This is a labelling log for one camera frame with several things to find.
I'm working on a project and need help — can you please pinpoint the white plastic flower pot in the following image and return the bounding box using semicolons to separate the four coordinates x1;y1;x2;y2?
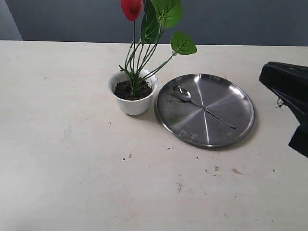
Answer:
108;71;158;116

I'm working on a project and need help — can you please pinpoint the red artificial flower plant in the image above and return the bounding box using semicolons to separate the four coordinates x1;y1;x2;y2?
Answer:
115;0;183;100

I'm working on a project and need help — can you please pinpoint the round stainless steel plate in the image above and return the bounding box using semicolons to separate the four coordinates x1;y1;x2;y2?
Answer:
154;74;256;147

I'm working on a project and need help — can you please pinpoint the stainless steel spoon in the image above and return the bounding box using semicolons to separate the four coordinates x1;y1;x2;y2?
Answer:
173;85;237;129

